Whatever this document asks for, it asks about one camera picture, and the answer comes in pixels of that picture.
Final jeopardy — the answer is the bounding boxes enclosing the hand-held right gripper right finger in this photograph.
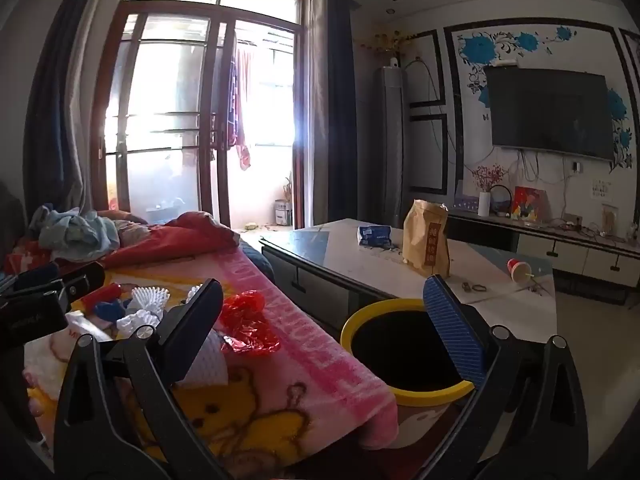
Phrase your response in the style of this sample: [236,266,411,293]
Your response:
[422,274,591,480]

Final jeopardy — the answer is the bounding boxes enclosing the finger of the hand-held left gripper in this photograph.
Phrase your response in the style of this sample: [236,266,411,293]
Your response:
[50,261,107,307]
[10,262,62,293]

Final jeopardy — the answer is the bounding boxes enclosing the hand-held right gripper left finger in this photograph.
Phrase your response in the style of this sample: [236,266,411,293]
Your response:
[52,278,224,480]

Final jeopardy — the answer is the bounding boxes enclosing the red wrapper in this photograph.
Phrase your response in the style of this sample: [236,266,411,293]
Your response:
[80,284,123,311]

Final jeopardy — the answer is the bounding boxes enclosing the blue wrapper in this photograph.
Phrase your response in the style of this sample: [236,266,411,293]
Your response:
[92,300,128,322]

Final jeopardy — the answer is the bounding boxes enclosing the white paper towel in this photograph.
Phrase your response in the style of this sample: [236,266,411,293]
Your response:
[172,327,228,391]

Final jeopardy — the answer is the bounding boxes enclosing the red plastic bag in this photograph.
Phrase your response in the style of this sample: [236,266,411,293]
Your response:
[218,290,281,356]

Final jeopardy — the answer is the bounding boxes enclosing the yellow-rimmed black waste bin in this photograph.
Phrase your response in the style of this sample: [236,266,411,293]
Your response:
[339,298,476,441]

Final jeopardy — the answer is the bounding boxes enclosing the light blue cloth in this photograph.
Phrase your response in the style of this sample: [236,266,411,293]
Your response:
[29,203,121,263]

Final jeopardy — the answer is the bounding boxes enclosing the floral cloth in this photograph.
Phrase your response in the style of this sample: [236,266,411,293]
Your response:
[97,217,151,251]

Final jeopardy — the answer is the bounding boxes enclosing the red quilt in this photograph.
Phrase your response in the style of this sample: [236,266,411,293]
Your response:
[5,211,241,271]

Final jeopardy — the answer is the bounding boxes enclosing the dark sofa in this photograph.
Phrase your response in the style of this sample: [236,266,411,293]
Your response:
[239,237,278,283]

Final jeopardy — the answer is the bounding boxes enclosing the red paper cup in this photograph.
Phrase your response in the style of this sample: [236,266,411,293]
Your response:
[506,257,535,281]

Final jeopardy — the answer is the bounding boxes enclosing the brown paper bag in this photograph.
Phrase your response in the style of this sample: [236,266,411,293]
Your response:
[402,199,451,278]

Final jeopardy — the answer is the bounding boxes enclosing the pink cartoon printed blanket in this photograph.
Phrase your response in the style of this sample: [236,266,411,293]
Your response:
[0,245,401,466]

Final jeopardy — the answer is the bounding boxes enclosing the blue packet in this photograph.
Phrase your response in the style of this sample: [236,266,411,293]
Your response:
[357,224,393,248]

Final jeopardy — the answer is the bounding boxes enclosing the black and white television cabinet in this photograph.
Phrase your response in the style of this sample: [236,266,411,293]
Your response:
[446,207,640,306]

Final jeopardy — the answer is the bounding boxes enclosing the white-topped coffee table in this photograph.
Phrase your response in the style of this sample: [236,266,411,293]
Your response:
[259,218,558,361]

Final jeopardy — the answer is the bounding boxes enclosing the white vase with red flowers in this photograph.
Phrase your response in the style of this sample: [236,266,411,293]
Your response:
[470,162,508,218]

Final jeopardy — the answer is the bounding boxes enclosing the colourful painting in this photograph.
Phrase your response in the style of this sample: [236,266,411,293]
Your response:
[511,186,551,221]

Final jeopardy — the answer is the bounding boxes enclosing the dark blue curtain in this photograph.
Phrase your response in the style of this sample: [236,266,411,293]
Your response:
[305,0,358,231]
[22,0,121,211]

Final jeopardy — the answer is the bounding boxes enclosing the grey standing air conditioner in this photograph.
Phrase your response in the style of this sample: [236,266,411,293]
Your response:
[375,65,407,231]

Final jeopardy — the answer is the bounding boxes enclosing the brown framed glass door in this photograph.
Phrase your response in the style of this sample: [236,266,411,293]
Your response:
[90,0,311,231]

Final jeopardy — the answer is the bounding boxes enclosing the hanging clothes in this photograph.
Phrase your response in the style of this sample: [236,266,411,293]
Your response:
[220,30,253,171]

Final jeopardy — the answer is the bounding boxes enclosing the yellow artificial flowers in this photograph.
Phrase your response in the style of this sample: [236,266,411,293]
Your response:
[360,30,416,53]

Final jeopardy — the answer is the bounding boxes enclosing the round black ring ornament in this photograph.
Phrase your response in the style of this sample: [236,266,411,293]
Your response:
[487,184,512,218]

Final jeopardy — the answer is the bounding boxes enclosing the wall television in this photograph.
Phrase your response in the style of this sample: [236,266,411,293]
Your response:
[484,65,616,162]

